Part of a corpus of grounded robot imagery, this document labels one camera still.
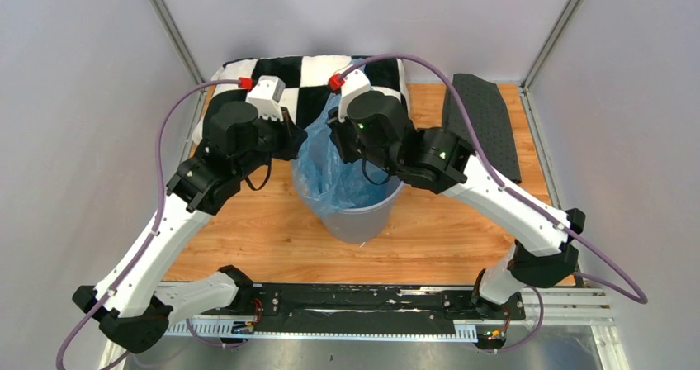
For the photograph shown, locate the aluminium frame rail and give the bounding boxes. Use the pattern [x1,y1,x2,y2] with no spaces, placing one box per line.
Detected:
[123,283,627,369]

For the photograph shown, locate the dark grey perforated mat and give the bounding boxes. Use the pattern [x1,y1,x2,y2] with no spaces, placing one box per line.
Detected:
[452,74,522,184]

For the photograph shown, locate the grey plastic trash bin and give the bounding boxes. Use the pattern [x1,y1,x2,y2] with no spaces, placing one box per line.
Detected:
[291,159,404,244]

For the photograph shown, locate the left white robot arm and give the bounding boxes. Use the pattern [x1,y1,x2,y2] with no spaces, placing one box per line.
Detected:
[73,101,307,353]

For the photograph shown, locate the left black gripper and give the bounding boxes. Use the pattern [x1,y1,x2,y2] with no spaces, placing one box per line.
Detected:
[235,104,308,179]

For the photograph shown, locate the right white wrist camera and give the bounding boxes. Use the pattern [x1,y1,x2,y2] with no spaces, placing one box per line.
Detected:
[338,69,371,123]

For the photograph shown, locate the left aluminium corner post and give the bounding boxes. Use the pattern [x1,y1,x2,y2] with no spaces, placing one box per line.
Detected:
[149,0,204,83]

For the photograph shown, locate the blue plastic trash bag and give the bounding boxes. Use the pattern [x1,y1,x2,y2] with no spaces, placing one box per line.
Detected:
[291,87,389,218]

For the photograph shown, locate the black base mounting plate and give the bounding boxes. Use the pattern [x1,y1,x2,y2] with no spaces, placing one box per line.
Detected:
[206,282,525,336]

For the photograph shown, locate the aluminium corner post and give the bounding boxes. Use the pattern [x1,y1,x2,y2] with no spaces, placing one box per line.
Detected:
[149,0,204,83]
[521,0,584,91]

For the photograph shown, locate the purple cable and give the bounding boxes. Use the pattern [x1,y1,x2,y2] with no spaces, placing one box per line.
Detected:
[55,77,255,370]
[328,54,649,306]

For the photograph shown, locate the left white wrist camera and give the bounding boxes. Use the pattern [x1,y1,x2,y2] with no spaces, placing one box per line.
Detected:
[246,75,286,122]

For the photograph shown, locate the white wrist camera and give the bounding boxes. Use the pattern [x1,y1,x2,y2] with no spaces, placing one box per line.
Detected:
[338,69,371,123]
[246,75,286,122]

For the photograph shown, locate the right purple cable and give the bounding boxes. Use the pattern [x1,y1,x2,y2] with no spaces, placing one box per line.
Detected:
[328,54,649,306]

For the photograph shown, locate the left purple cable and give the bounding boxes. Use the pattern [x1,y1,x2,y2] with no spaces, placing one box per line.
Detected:
[55,77,255,370]

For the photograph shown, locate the right aluminium corner post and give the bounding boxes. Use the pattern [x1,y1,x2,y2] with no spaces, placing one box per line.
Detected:
[521,0,584,91]

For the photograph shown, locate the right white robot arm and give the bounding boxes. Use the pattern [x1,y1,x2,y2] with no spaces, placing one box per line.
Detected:
[327,91,585,319]

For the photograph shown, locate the black white checkered pillow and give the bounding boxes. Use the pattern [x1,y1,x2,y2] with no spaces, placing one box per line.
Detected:
[212,55,410,128]

